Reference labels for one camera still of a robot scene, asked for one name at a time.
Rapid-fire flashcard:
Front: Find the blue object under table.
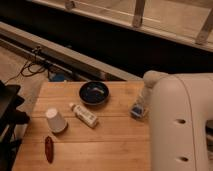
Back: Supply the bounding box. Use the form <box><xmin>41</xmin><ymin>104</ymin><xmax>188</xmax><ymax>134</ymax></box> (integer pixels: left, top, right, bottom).
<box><xmin>49</xmin><ymin>72</ymin><xmax>66</xmax><ymax>82</ymax></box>

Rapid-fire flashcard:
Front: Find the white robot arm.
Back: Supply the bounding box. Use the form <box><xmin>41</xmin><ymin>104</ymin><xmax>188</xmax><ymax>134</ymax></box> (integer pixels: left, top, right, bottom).
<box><xmin>143</xmin><ymin>70</ymin><xmax>213</xmax><ymax>171</ymax></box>

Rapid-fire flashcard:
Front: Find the black stand at left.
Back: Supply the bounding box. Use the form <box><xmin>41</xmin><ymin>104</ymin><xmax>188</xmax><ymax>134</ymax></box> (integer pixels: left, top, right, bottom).
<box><xmin>0</xmin><ymin>80</ymin><xmax>30</xmax><ymax>171</ymax></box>

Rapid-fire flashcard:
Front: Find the black cable on floor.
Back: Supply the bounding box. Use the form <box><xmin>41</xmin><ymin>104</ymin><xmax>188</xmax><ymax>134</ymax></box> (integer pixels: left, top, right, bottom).
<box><xmin>3</xmin><ymin>46</ymin><xmax>51</xmax><ymax>84</ymax></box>

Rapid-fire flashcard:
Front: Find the red pepper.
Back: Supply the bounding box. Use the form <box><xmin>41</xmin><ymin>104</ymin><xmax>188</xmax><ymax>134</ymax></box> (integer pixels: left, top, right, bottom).
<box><xmin>45</xmin><ymin>136</ymin><xmax>54</xmax><ymax>163</ymax></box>

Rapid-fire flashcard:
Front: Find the wooden frame post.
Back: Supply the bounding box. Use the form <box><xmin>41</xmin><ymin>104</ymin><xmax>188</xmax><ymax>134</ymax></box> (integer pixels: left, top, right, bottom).
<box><xmin>195</xmin><ymin>8</ymin><xmax>213</xmax><ymax>45</ymax></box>
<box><xmin>132</xmin><ymin>0</ymin><xmax>146</xmax><ymax>28</ymax></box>

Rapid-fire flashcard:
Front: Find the wooden frame post right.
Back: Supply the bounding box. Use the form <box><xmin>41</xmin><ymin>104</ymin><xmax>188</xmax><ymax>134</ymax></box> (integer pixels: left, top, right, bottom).
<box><xmin>195</xmin><ymin>8</ymin><xmax>213</xmax><ymax>45</ymax></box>

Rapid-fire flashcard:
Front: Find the clear plastic bottle blue label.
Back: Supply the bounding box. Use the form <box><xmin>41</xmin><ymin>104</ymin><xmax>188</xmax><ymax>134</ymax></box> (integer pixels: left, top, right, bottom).
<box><xmin>130</xmin><ymin>86</ymin><xmax>150</xmax><ymax>120</ymax></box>

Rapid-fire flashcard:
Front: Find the metal floor rail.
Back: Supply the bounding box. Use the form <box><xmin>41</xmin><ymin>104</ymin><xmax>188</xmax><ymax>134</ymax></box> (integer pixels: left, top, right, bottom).
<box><xmin>0</xmin><ymin>22</ymin><xmax>142</xmax><ymax>81</ymax></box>

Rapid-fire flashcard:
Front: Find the small white bottle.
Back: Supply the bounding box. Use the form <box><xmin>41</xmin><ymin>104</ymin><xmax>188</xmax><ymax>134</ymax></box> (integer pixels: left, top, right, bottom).
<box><xmin>69</xmin><ymin>103</ymin><xmax>98</xmax><ymax>128</ymax></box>

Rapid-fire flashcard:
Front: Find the dark blue bowl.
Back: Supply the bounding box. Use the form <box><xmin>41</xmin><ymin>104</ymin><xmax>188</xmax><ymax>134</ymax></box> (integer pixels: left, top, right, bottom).
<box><xmin>79</xmin><ymin>81</ymin><xmax>109</xmax><ymax>105</ymax></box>

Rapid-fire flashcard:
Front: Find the white paper cup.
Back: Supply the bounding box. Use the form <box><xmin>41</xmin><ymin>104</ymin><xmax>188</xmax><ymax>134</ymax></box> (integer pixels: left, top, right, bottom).
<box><xmin>45</xmin><ymin>108</ymin><xmax>67</xmax><ymax>133</ymax></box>

